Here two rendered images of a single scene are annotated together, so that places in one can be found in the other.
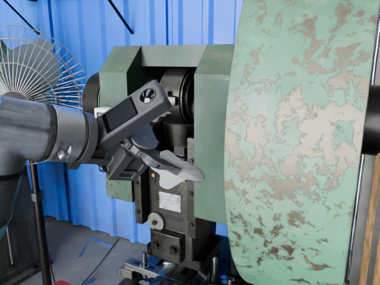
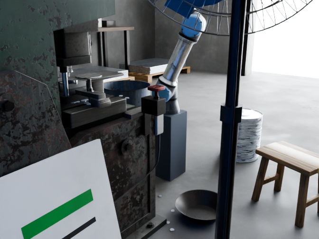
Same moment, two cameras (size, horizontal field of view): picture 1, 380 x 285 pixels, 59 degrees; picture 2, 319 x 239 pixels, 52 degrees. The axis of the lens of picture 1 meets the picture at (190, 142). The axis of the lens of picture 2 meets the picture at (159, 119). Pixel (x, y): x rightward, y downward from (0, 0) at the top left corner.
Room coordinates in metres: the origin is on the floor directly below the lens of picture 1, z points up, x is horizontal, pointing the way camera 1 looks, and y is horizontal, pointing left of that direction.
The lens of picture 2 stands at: (2.29, 0.71, 1.07)
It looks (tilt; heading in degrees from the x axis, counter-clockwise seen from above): 18 degrees down; 191
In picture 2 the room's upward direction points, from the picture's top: straight up
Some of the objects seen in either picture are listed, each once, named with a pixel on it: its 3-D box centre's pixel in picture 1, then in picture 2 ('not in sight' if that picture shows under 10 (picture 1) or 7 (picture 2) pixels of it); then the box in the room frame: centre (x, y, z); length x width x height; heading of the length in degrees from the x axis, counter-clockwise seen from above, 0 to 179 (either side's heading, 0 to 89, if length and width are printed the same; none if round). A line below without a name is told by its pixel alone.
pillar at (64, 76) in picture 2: not in sight; (64, 79); (1.07, 0.06, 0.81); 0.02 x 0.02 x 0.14
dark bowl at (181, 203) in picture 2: not in sight; (201, 208); (0.72, 0.63, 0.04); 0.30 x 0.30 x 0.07
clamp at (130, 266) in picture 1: (142, 264); (91, 91); (1.05, 0.17, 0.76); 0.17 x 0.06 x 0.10; 63
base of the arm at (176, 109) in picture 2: not in sight; (168, 104); (0.27, 0.36, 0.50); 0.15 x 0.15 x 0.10
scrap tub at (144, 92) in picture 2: not in sight; (126, 111); (-0.33, -0.11, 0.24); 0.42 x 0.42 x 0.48
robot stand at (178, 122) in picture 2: not in sight; (167, 142); (0.27, 0.36, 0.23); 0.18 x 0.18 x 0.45; 63
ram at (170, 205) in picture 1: (177, 204); (68, 19); (0.94, 0.04, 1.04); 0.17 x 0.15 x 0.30; 153
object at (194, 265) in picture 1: (184, 249); (63, 61); (0.98, 0.02, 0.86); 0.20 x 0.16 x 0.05; 63
